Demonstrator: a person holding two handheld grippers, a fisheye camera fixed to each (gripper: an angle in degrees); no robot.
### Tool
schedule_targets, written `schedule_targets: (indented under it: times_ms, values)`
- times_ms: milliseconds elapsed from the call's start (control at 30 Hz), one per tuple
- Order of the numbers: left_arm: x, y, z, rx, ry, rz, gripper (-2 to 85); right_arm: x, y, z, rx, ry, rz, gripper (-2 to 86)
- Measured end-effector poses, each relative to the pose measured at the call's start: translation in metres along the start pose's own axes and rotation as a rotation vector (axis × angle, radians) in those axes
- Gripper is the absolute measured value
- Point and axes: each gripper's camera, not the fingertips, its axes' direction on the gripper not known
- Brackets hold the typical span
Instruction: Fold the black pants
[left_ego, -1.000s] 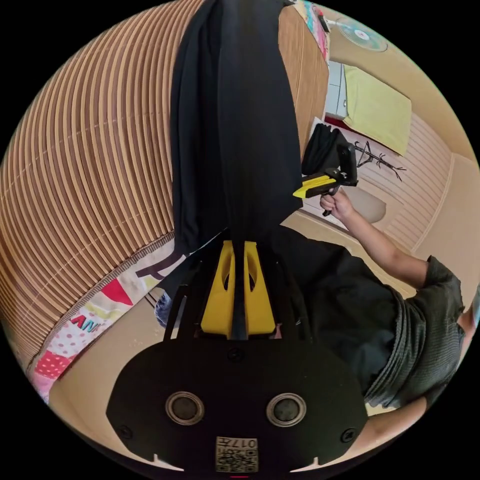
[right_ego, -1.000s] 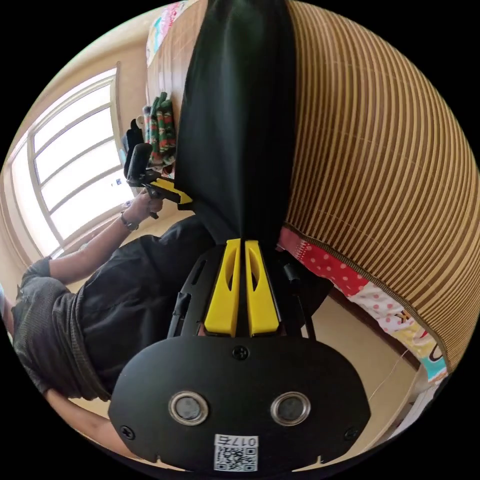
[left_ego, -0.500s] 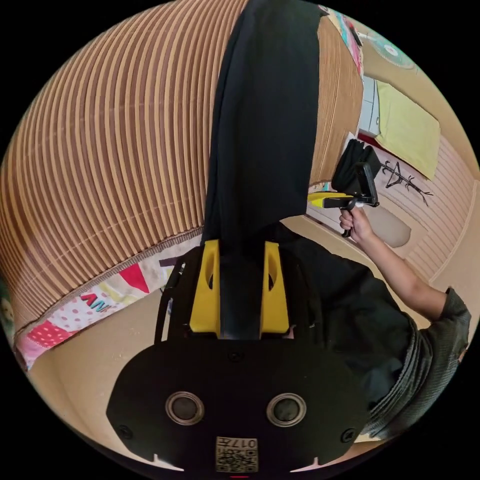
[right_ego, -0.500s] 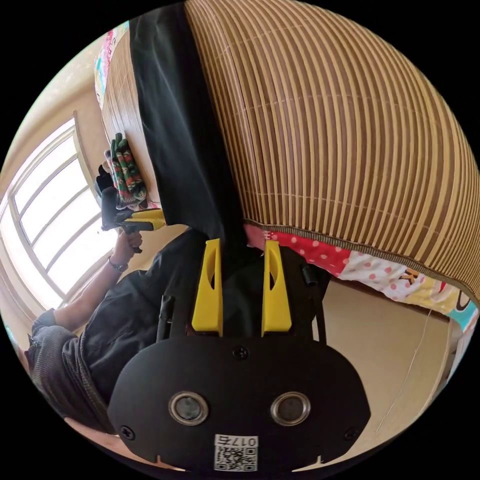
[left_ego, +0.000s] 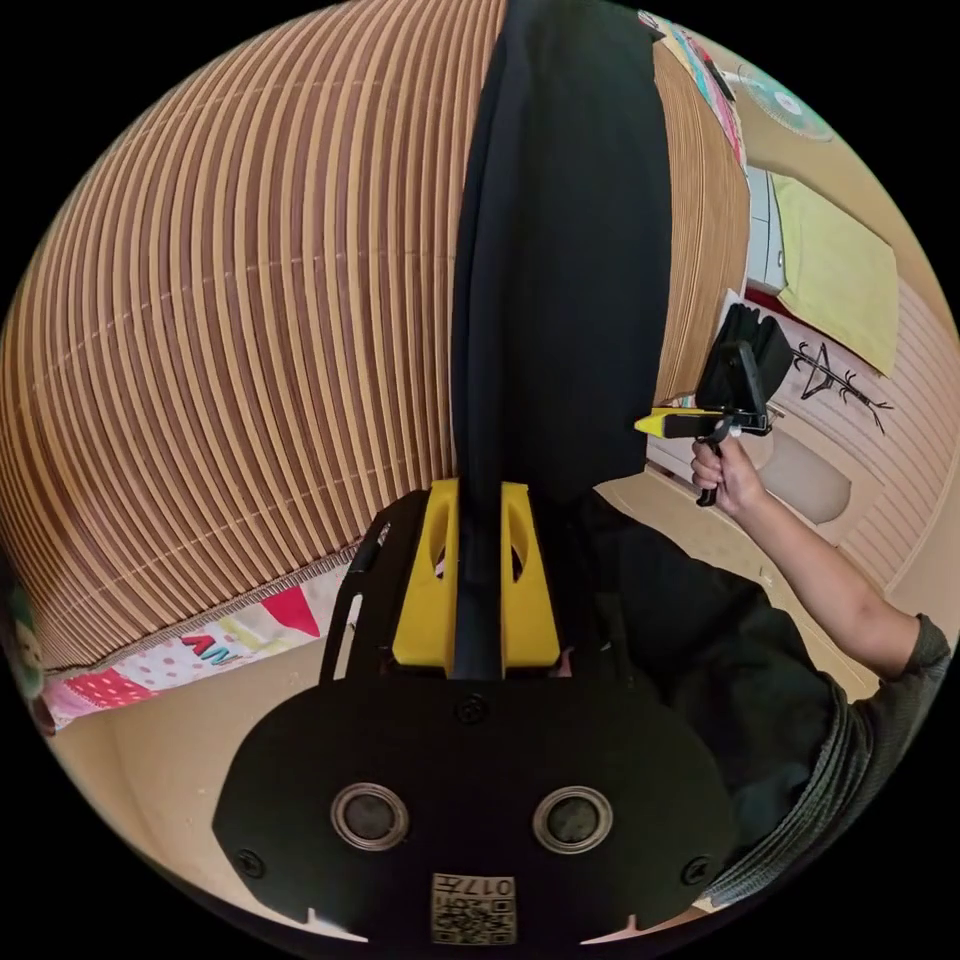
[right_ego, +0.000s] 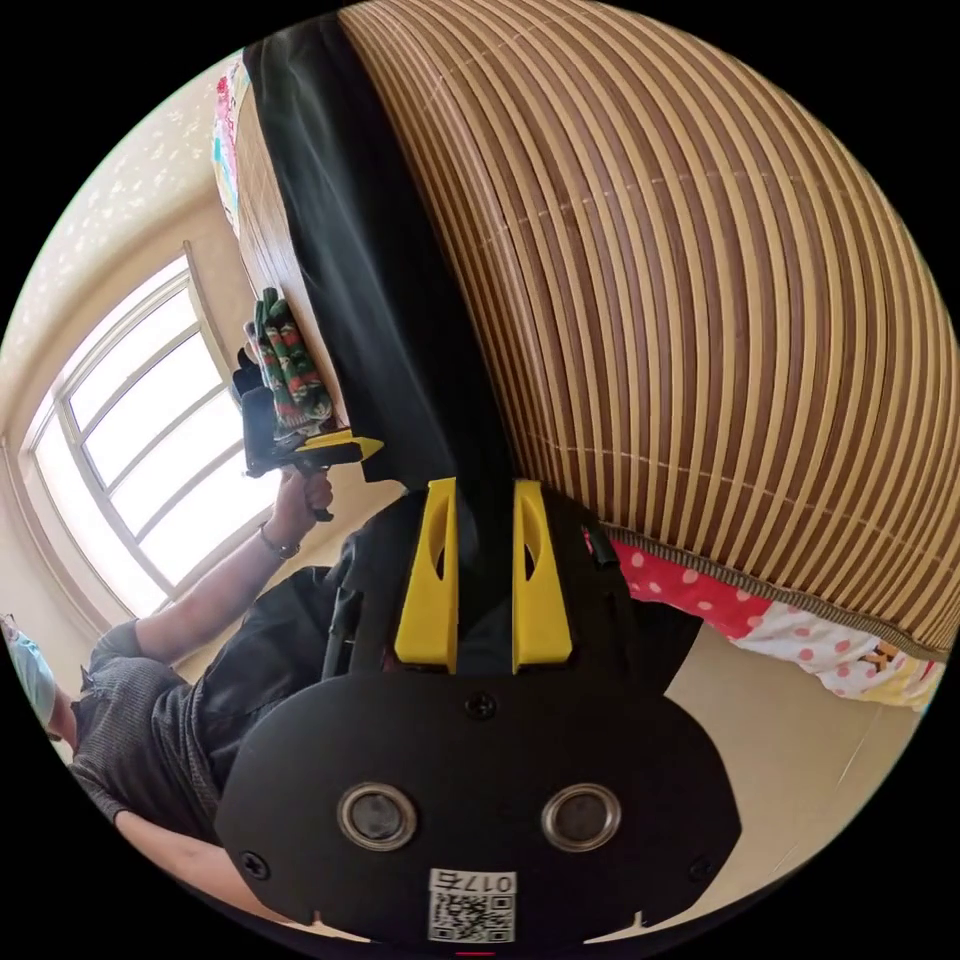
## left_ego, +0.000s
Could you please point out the white standing fan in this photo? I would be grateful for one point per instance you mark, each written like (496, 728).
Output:
(787, 101)

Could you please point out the person's right hand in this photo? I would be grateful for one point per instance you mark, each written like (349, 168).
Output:
(735, 476)

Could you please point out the person's right forearm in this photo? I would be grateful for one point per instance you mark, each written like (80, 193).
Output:
(825, 577)

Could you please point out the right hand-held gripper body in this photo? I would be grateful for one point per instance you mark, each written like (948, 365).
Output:
(739, 382)

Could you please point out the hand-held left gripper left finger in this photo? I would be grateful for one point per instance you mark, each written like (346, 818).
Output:
(426, 592)

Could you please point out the white cabinet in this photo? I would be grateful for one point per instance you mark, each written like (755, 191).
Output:
(765, 232)

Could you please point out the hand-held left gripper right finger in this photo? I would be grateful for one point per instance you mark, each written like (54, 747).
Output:
(531, 600)

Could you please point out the person's body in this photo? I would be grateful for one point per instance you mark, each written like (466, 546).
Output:
(712, 660)

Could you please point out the black pants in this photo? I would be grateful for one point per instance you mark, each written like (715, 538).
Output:
(562, 262)

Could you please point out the yellow-green cloth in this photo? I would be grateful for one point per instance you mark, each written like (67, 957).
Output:
(840, 277)

